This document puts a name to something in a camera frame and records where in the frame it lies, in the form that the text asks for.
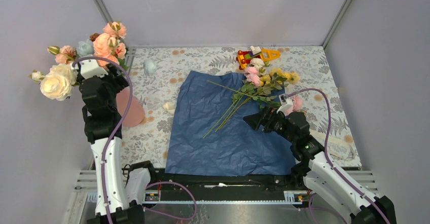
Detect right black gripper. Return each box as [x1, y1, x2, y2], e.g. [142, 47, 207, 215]
[243, 105, 297, 144]

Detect blue paper bouquet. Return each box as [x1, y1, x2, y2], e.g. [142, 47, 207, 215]
[165, 70, 295, 176]

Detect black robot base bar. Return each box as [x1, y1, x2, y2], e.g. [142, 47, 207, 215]
[122, 161, 312, 199]

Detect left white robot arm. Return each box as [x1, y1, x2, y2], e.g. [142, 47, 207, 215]
[71, 56, 157, 223]

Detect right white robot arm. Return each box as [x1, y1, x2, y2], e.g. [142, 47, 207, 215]
[243, 106, 397, 223]

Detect pink ceramic vase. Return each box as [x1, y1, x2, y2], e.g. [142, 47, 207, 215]
[116, 87, 145, 128]

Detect flowers in vase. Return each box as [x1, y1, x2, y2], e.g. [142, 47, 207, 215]
[28, 21, 127, 101]

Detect floral patterned table mat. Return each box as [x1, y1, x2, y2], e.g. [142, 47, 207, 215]
[121, 46, 361, 167]

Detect fallen pale blue flower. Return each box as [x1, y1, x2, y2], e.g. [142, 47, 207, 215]
[144, 60, 157, 76]

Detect small cream ribbon scrap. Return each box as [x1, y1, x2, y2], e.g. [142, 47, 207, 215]
[163, 102, 175, 115]

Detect colourful toy block car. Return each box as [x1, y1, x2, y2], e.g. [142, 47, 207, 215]
[236, 46, 281, 70]

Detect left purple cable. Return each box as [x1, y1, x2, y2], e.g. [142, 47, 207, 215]
[72, 56, 199, 224]

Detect purple cable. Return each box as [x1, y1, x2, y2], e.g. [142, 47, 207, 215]
[285, 88, 392, 224]
[72, 56, 199, 224]

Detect white slotted cable duct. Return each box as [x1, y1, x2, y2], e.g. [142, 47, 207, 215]
[143, 188, 311, 205]

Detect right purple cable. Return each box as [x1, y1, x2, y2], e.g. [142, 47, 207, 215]
[285, 88, 392, 224]

